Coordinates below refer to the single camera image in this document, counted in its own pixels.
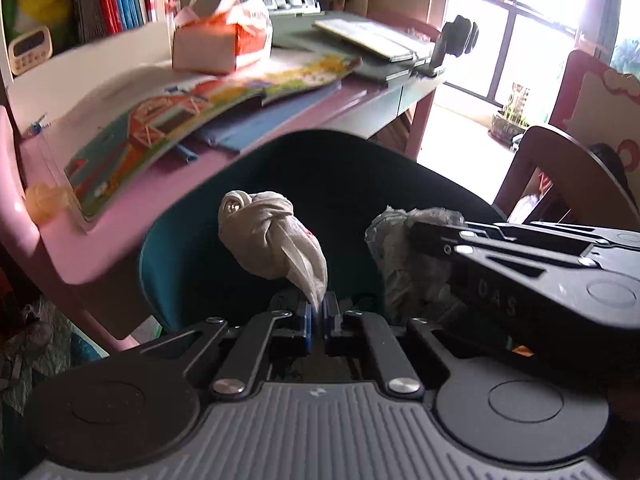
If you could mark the potted plant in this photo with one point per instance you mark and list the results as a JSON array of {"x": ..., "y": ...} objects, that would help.
[{"x": 510, "y": 120}]

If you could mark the brown wooden chair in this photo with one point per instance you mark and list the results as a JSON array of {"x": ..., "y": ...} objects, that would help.
[{"x": 550, "y": 160}]

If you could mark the yellow plush toy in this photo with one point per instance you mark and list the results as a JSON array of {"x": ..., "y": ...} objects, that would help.
[{"x": 42, "y": 0}]

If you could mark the pink headboard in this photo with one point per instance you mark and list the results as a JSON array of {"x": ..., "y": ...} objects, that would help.
[{"x": 600, "y": 95}]

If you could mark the pink desk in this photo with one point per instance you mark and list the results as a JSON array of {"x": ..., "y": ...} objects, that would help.
[{"x": 165, "y": 195}]

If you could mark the white digital timer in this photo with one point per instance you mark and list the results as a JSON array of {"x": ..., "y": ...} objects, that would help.
[{"x": 30, "y": 50}]

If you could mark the clear plastic bag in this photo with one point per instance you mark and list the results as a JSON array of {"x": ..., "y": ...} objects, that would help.
[{"x": 400, "y": 270}]

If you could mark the pen holder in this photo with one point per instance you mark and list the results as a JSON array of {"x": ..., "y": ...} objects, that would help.
[{"x": 172, "y": 7}]

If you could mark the black clamp lamp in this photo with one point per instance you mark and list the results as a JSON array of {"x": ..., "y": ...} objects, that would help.
[{"x": 457, "y": 35}]

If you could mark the blue clip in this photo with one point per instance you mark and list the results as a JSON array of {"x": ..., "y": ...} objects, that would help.
[{"x": 36, "y": 126}]

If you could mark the white knotted cloth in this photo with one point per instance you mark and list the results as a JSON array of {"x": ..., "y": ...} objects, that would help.
[{"x": 270, "y": 240}]

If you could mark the orange crumpled wrapper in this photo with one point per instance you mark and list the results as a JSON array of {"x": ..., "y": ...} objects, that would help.
[{"x": 47, "y": 202}]

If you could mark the quilted cloth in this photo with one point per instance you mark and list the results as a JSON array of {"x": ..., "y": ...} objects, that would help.
[{"x": 40, "y": 350}]

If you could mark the teal chair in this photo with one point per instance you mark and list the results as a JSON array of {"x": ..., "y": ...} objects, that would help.
[{"x": 325, "y": 175}]

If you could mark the window frame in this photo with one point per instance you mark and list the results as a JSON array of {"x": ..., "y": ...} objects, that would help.
[{"x": 507, "y": 35}]

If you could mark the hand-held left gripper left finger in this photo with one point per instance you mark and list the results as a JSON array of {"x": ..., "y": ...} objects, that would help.
[{"x": 305, "y": 321}]

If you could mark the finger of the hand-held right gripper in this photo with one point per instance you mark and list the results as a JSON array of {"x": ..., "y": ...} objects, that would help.
[
  {"x": 450, "y": 232},
  {"x": 480, "y": 270}
]

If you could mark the orange and white tissue box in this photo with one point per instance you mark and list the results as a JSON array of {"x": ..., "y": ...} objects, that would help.
[{"x": 215, "y": 47}]

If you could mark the colourful picture book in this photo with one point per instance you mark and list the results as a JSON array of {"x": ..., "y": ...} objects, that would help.
[{"x": 165, "y": 120}]

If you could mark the blue folder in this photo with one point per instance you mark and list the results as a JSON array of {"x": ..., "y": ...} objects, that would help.
[{"x": 260, "y": 122}]

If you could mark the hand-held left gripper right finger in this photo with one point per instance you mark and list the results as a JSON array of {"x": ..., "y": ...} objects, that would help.
[{"x": 330, "y": 318}]

